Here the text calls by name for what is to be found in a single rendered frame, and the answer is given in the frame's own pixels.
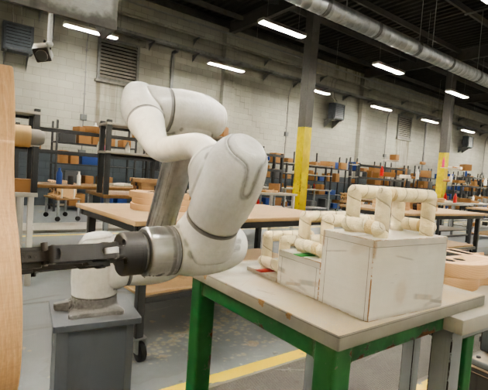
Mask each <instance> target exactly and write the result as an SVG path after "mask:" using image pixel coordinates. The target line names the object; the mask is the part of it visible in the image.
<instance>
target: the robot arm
mask: <svg viewBox="0 0 488 390"><path fill-rule="evenodd" d="M120 108H121V113H122V117H123V120H124V122H125V123H126V125H127V126H128V128H129V130H130V132H131V133H132V134H133V135H134V136H135V138H136V139H137V141H138V142H139V144H140V145H141V146H142V147H143V149H144V150H145V151H146V153H147V154H148V155H149V156H150V157H152V158H153V159H155V160H157V161H160V162H162V165H161V167H160V173H159V176H158V180H157V183H156V189H155V191H154V195H153V200H152V203H151V207H150V210H149V216H148V218H147V222H146V226H145V227H142V228H141V229H140V230H139V231H124V232H119V233H118V234H117V235H115V234H113V233H111V232H109V231H93V232H89V233H87V234H85V235H84V236H83V237H82V239H81V240H80V241H79V242H78V244H77V245H50V246H47V242H42V243H40V247H32V248H20V255H21V266H22V275H24V274H31V277H35V276H36V273H40V272H50V271H58V270H66V269H71V276H70V284H71V296H70V298H68V299H65V300H63V301H59V302H55V303H53V310H56V311H68V319H69V320H77V319H81V318H88V317H96V316H109V315H122V314H124V312H125V310H124V309H123V308H122V307H121V306H120V305H119V303H118V301H117V289H119V288H122V287H123V286H145V285H152V284H157V283H162V282H167V281H169V280H171V279H173V278H175V277H176V276H178V275H183V276H200V275H211V274H215V273H219V272H224V271H226V270H228V269H231V268H233V267H235V266H237V265H238V264H239V263H241V262H242V261H243V259H244V258H245V256H246V253H247V248H248V242H247V238H246V235H245V233H244V232H243V230H242V229H241V226H242V225H243V224H244V223H245V222H246V220H247V218H248V217H249V215H250V214H251V212H252V210H253V208H254V206H255V204H256V202H257V200H258V198H259V195H260V193H261V191H262V189H263V185H264V183H265V180H266V174H267V167H268V158H267V155H266V152H265V151H264V148H263V147H262V145H261V144H260V143H259V142H258V141H257V140H255V139H254V138H253V137H251V136H249V135H245V134H241V133H239V134H230V135H227V136H226V137H224V138H222V139H220V140H219V141H217V142H216V141H215V140H214V139H215V138H217V137H219V136H220V135H221V134H222V133H223V132H224V130H225V127H226V125H227V112H226V110H225V108H224V107H223V106H222V105H221V104H220V103H218V102H217V101H216V100H215V99H214V98H212V97H210V96H208V95H206V94H202V93H198V92H195V91H189V90H184V89H174V88H168V87H160V86H155V85H148V84H147V83H144V82H141V81H133V82H131V83H129V84H127V85H126V86H125V88H124V89H123V92H122V97H121V101H120ZM188 182H189V195H190V197H191V202H190V204H189V207H188V209H187V211H186V212H185V214H184V215H183V217H182V218H181V219H180V220H179V221H178V222H177V224H176V221H177V217H178V214H179V211H180V207H181V204H182V201H183V199H184V194H185V191H186V189H187V185H188ZM175 224H176V225H175Z"/></svg>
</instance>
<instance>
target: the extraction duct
mask: <svg viewBox="0 0 488 390"><path fill-rule="evenodd" d="M285 1H287V2H290V3H292V4H294V5H297V6H299V7H301V8H303V9H306V10H308V11H310V12H313V13H315V14H317V15H319V16H321V17H324V18H326V19H329V20H332V21H333V22H340V21H341V20H342V19H343V17H344V16H345V11H346V5H343V4H341V3H339V2H337V1H335V0H285ZM339 24H340V25H342V26H345V27H347V28H350V29H352V30H355V31H357V32H358V33H362V34H363V35H365V36H368V37H369V38H371V39H375V40H378V41H380V42H381V43H385V44H387V45H388V46H392V47H393V48H396V49H398V50H401V51H403V52H405V53H408V54H409V55H411V56H415V57H417V58H419V59H421V60H425V61H426V62H429V63H431V64H433V65H435V66H437V67H441V68H442V69H443V70H447V71H449V72H451V73H454V74H456V75H459V76H460V77H464V78H465V79H467V80H470V81H472V82H474V83H476V84H479V85H481V86H484V87H486V88H488V82H487V81H488V74H486V73H484V72H482V71H481V70H478V69H476V68H475V67H472V66H470V65H468V64H466V63H463V62H462V61H460V60H457V59H456V58H454V57H452V56H449V55H448V54H445V53H443V52H441V51H439V50H437V49H435V48H433V50H432V47H431V46H429V45H426V44H425V43H422V42H421V41H419V40H416V39H414V38H412V37H410V36H407V35H405V34H403V33H402V32H399V31H397V30H395V29H393V28H391V27H389V26H386V25H384V24H383V23H382V22H379V21H377V20H375V19H372V18H370V17H369V16H367V15H364V14H362V13H360V12H357V11H356V10H354V9H351V8H350V7H347V13H346V16H345V18H344V19H343V20H342V21H341V22H340V23H339ZM431 50H432V55H431ZM430 55H431V56H430ZM427 58H428V59H427ZM486 82H487V83H486ZM483 84H484V85H483Z"/></svg>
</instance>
